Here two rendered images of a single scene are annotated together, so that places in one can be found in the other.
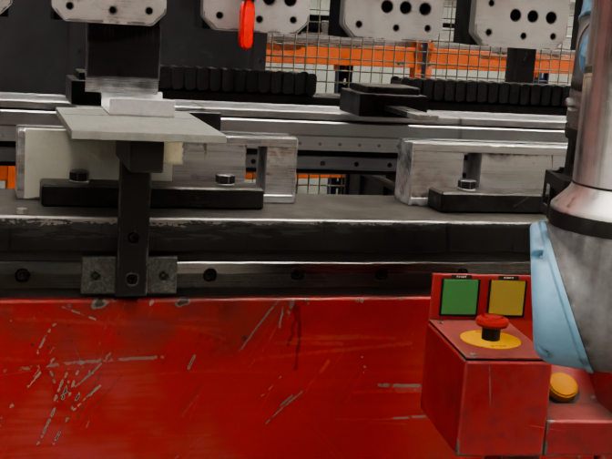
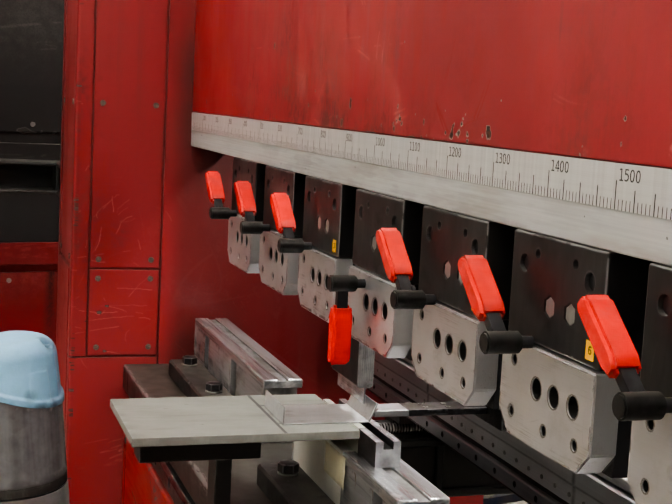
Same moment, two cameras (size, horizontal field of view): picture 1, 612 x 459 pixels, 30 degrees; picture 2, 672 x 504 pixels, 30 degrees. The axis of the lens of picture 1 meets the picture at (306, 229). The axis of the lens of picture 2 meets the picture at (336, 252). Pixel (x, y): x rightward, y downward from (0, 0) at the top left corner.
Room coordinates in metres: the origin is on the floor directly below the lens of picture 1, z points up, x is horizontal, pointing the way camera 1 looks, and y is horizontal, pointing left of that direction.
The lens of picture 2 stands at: (1.52, -1.22, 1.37)
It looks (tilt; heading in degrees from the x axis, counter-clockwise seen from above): 7 degrees down; 89
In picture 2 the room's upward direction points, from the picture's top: 3 degrees clockwise
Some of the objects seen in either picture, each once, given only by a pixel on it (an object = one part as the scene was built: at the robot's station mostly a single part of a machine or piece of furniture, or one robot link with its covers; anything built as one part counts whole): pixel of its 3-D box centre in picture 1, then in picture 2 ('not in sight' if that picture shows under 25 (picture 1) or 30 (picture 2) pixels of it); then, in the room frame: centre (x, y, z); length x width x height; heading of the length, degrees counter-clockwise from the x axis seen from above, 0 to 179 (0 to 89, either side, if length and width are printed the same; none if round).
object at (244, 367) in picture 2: not in sight; (241, 373); (1.43, 0.79, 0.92); 0.50 x 0.06 x 0.10; 107
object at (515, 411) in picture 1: (522, 362); not in sight; (1.33, -0.27, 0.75); 0.20 x 0.16 x 0.18; 100
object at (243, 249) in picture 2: not in sight; (267, 214); (1.46, 0.67, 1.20); 0.15 x 0.09 x 0.17; 107
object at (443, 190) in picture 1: (526, 200); not in sight; (1.70, -0.33, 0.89); 0.30 x 0.05 x 0.03; 107
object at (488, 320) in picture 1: (491, 330); not in sight; (1.32, -0.23, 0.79); 0.04 x 0.04 x 0.04
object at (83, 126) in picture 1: (135, 124); (231, 418); (1.44, 0.22, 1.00); 0.26 x 0.18 x 0.01; 17
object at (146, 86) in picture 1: (122, 58); (352, 356); (1.58, 0.27, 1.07); 0.10 x 0.02 x 0.10; 107
